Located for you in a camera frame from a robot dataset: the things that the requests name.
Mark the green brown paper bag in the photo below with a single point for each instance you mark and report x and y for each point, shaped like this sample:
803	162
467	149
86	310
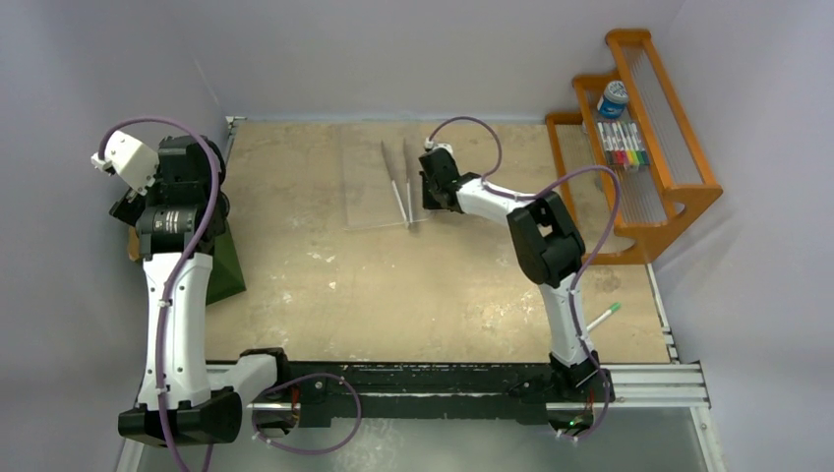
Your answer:
226	278

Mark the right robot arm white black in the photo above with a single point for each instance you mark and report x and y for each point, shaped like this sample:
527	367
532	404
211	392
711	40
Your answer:
549	250

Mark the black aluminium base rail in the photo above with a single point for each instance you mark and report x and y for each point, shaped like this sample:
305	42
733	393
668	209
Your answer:
311	394

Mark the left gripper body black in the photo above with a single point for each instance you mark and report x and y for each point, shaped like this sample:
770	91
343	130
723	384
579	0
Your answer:
132	208

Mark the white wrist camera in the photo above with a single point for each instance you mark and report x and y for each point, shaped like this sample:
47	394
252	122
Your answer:
431	145
130	159

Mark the orange wooden rack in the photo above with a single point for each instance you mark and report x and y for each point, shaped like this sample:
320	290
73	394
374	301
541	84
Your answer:
653	206

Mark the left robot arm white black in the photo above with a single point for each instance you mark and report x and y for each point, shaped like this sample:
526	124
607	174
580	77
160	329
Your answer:
177	209

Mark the set of coloured markers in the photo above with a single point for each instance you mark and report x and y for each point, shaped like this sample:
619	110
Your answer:
622	144

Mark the green capped white marker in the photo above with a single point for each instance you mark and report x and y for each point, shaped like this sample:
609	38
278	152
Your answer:
604	316

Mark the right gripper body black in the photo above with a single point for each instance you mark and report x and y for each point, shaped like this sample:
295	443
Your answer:
431	184

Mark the metal tongs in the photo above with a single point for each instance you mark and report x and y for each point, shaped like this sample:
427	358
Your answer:
404	199

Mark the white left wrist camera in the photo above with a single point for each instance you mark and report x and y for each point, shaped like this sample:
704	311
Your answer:
130	159

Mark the blue white jar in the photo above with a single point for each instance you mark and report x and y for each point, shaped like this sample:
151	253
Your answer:
613	100

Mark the clear plastic tray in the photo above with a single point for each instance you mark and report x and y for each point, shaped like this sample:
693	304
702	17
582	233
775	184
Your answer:
369	201

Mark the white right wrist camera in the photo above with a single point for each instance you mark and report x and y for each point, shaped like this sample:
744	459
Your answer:
431	145

